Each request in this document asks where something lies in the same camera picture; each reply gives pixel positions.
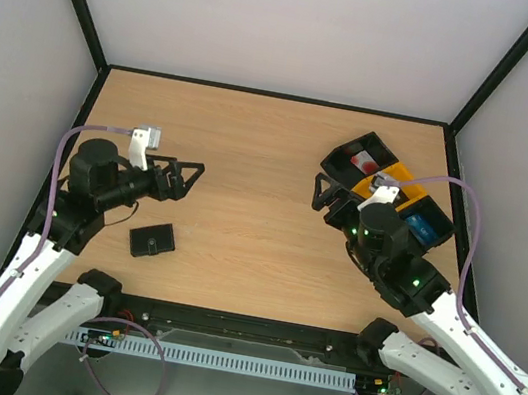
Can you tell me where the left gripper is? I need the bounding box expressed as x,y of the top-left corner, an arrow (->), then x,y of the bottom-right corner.
95,146 -> 205,226

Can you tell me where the black card holder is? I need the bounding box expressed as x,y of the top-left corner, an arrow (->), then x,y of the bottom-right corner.
129,223 -> 176,258

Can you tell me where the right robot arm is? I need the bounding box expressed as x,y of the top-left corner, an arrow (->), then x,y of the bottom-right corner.
311,173 -> 528,395

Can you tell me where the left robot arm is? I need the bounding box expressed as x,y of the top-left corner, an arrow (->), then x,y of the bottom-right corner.
0,138 -> 205,395

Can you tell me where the red white card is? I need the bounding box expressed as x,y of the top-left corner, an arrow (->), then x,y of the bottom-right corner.
350,149 -> 379,176

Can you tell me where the blue card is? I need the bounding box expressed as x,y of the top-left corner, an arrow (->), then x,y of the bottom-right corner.
405,214 -> 438,248

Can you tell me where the black bin far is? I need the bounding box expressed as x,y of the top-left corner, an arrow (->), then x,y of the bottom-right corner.
320,131 -> 398,190

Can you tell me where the black bin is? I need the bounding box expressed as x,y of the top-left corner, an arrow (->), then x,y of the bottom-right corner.
320,131 -> 398,190
398,195 -> 455,255

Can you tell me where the yellow bin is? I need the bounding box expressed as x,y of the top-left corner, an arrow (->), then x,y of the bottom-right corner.
351,162 -> 428,214

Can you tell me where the black bin near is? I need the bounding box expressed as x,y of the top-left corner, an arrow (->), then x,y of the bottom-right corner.
398,195 -> 455,255

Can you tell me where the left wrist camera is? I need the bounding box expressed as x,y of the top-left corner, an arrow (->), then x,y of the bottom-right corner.
128,125 -> 162,171

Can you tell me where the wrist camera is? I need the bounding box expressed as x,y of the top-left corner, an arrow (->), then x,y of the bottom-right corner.
128,125 -> 162,171
357,171 -> 400,212

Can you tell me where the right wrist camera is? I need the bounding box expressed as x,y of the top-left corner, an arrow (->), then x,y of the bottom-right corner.
357,171 -> 400,212

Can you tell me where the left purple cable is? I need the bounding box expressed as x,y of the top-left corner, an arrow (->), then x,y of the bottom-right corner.
0,105 -> 204,395

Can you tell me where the black front rail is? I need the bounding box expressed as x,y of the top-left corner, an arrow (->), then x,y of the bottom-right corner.
0,270 -> 502,394

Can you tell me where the white slotted cable duct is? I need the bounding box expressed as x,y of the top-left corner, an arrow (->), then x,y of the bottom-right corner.
60,327 -> 356,393

